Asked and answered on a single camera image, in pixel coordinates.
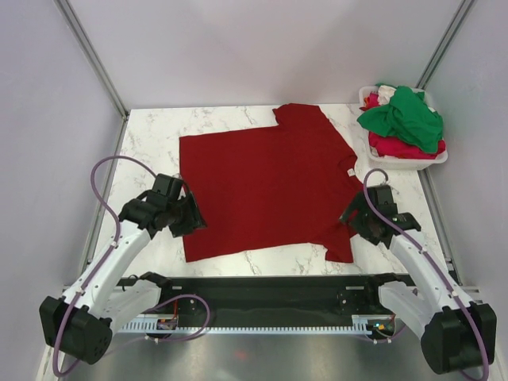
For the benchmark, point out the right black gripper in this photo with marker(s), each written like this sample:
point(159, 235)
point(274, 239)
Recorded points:
point(358, 203)

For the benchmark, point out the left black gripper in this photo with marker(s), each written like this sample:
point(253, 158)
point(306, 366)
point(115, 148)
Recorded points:
point(194, 221)

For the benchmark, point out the dark red t shirt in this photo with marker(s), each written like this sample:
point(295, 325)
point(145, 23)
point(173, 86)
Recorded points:
point(271, 186)

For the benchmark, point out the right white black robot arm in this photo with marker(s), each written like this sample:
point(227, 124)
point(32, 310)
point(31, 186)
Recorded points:
point(455, 332)

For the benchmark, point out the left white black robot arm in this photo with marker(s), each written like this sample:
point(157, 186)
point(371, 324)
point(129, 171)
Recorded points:
point(83, 320)

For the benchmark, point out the white laundry basket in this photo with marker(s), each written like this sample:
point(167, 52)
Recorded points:
point(390, 162)

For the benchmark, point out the bright red t shirt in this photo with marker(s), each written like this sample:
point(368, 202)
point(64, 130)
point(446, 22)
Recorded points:
point(392, 146)

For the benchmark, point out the green t shirt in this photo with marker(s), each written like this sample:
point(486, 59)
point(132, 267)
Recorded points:
point(406, 117)

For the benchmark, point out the white pink garment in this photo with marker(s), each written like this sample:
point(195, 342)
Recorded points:
point(378, 95)

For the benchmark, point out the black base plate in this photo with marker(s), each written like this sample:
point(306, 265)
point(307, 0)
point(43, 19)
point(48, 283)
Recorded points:
point(270, 301)

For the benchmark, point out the white slotted cable duct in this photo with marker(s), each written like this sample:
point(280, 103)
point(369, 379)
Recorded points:
point(356, 325)

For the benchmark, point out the left aluminium frame post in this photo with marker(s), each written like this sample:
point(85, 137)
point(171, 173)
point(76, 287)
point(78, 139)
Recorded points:
point(80, 34)

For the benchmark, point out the aluminium frame post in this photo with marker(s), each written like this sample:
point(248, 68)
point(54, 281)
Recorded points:
point(80, 34)
point(451, 32)

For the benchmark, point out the right aluminium frame post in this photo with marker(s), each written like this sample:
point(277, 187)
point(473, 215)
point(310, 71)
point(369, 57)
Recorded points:
point(451, 32)

